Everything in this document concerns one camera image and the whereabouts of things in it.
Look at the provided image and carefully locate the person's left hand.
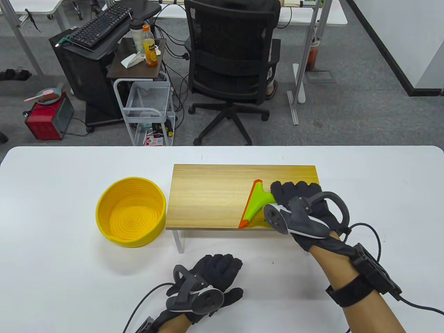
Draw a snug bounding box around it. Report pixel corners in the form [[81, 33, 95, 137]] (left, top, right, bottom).
[[153, 254, 244, 325]]

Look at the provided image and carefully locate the person's right hand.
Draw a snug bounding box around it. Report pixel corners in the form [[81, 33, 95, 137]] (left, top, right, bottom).
[[270, 180, 358, 259]]

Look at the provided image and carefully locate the green orange scraper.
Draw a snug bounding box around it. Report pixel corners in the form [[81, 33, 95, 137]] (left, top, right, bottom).
[[239, 179, 278, 229]]

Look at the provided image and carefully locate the wooden tabletop organizer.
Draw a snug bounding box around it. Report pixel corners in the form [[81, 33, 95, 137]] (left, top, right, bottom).
[[165, 164, 331, 254]]

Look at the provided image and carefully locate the yellow fabric basket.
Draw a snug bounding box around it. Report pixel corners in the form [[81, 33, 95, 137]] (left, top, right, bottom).
[[95, 177, 167, 248]]

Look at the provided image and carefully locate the person's right forearm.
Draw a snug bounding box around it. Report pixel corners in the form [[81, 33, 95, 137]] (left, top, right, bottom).
[[310, 243, 406, 333]]

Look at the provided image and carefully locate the person's left forearm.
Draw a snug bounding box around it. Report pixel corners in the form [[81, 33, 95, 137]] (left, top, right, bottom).
[[158, 314, 193, 333]]

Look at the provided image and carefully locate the grey tracking controller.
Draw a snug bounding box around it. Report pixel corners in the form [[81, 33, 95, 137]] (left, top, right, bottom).
[[166, 265, 224, 314], [263, 192, 350, 238]]

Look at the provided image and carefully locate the grey floor plate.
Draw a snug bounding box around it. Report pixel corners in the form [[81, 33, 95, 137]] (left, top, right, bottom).
[[305, 71, 336, 84]]

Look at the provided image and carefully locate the black mesh office chair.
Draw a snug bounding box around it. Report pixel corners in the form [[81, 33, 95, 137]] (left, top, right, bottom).
[[184, 0, 281, 146]]

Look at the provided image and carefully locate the white desk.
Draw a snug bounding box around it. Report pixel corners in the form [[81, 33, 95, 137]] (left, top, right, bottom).
[[0, 0, 66, 78], [153, 0, 348, 125]]

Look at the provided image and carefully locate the small wooden side table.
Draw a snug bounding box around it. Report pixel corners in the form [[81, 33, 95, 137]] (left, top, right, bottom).
[[106, 37, 167, 79]]

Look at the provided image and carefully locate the orange juice bottle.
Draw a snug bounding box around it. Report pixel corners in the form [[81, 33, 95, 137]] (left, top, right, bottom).
[[142, 24, 158, 67]]

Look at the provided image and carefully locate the white crumpled tissue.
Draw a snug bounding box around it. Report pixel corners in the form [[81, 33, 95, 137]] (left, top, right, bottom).
[[120, 51, 145, 69]]

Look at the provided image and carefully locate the grey water bottle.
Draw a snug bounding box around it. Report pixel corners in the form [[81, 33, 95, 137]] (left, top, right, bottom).
[[130, 18, 145, 54]]

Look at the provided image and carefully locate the red toaster oven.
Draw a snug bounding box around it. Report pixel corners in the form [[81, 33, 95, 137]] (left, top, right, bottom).
[[24, 92, 75, 141]]

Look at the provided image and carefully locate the black rolling computer stand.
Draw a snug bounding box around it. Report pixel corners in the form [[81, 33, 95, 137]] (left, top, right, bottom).
[[49, 0, 162, 133]]

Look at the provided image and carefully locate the teal plate with food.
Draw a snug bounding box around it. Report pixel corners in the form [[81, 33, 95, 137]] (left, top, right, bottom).
[[36, 87, 62, 104]]

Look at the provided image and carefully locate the pink spatula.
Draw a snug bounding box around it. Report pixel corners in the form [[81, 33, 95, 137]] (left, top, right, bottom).
[[24, 89, 54, 102]]

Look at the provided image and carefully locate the black keyboard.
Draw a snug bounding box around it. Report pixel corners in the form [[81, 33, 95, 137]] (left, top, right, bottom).
[[69, 4, 133, 48]]

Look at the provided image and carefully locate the black glove cable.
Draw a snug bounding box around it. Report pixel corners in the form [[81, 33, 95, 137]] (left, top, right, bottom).
[[342, 223, 444, 311], [122, 283, 176, 333]]

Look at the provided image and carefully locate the black wrist camera strap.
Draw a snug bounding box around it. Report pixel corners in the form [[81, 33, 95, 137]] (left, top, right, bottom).
[[134, 316, 155, 333], [325, 243, 403, 307]]

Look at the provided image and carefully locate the white wire cart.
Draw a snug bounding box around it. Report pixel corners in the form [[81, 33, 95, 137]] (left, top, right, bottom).
[[113, 78, 176, 147]]

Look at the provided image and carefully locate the bundle of black cables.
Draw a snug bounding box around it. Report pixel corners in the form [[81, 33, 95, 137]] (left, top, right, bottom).
[[153, 3, 195, 120]]

